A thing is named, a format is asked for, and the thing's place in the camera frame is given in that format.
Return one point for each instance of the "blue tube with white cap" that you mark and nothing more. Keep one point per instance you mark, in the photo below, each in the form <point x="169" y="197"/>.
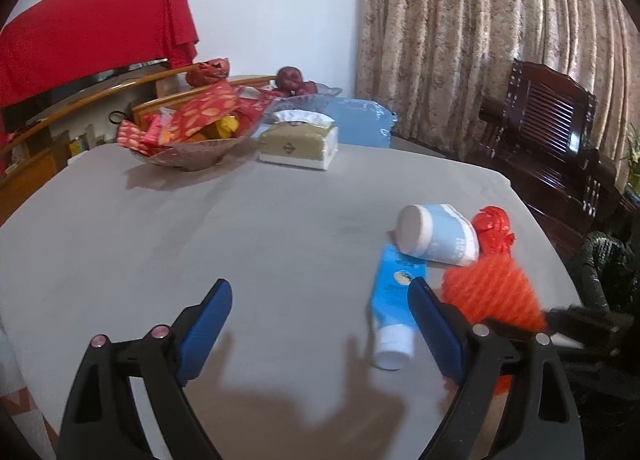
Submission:
<point x="392" y="300"/>

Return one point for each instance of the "potted flowering plant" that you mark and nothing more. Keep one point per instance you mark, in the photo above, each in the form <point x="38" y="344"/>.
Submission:
<point x="634" y="155"/>

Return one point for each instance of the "patterned beige curtain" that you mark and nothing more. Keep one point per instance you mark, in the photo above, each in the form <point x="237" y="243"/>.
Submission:
<point x="450" y="40"/>

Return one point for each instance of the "black television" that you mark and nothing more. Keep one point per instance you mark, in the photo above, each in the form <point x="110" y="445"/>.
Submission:
<point x="75" y="85"/>

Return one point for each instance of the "dark wooden armchair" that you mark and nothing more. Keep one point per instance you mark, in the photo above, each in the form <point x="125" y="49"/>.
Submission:
<point x="540" y="140"/>

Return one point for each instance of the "glass snack bowl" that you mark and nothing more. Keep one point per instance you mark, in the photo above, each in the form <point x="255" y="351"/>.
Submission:
<point x="190" y="156"/>

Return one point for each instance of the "tissue box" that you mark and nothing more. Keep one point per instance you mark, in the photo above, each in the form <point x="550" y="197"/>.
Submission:
<point x="295" y="145"/>

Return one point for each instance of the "glass fruit bowl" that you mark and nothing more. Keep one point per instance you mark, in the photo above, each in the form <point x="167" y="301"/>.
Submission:
<point x="310" y="104"/>

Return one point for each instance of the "wooden television cabinet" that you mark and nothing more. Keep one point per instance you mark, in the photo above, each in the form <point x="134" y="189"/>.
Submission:
<point x="30" y="175"/>

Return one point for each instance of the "pile of red snack packets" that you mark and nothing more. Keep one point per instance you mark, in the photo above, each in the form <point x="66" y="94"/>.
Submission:
<point x="200" y="107"/>

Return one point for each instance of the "red cloth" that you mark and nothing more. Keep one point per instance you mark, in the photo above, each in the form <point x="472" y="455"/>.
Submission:
<point x="90" y="30"/>

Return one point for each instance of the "orange foam fruit net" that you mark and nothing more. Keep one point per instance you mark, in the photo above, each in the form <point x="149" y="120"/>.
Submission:
<point x="490" y="290"/>

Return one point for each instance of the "red apple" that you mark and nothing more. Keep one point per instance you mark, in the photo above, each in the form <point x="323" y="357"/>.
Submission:
<point x="310" y="87"/>
<point x="290" y="77"/>

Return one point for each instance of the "white and blue paper cup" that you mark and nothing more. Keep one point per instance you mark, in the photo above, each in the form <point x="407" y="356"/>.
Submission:
<point x="445" y="237"/>

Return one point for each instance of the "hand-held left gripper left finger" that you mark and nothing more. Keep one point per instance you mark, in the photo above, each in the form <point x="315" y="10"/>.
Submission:
<point x="205" y="330"/>

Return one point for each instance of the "red decorative basket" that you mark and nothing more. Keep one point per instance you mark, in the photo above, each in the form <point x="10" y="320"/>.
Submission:
<point x="207" y="71"/>

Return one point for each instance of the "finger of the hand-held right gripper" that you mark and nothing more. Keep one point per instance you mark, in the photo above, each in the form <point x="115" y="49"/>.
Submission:
<point x="585" y="327"/>

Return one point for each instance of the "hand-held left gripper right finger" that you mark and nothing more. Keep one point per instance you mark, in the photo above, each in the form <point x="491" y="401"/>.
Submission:
<point x="435" y="327"/>

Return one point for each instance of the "black trash bin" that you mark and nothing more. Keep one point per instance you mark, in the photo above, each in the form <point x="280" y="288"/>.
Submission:
<point x="605" y="260"/>

